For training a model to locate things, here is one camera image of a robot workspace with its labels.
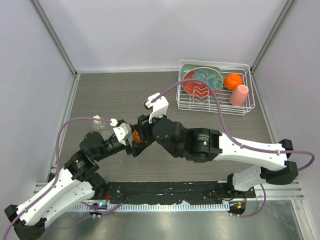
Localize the orange bottle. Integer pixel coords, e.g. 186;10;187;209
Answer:
132;129;142;144

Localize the clear bottle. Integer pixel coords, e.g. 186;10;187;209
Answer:
92;120;112;140

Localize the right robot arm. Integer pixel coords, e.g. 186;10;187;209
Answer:
132;115;298;198

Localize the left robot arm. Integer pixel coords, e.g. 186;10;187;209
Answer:
4;119;153;240

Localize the teal square plate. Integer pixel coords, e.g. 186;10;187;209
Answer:
180;64;221;80

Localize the red teal floral plate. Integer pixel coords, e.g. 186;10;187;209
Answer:
182;66;224;98

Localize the orange bowl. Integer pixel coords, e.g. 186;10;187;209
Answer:
223;73;243;91

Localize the pink cup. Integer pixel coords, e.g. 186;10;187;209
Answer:
229;84;249;107

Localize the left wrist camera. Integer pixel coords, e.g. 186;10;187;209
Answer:
113;123;132;146

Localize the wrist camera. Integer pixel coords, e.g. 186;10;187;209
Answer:
113;123;132;146
143;92;169;124

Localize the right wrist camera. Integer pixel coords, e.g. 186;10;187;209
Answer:
143;92;169;124

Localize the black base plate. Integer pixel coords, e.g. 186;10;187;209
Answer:
104;181;256;205

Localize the white cable duct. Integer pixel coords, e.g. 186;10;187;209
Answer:
59;201;231;213

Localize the white wire dish rack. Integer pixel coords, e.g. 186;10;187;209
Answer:
176;59;256;116

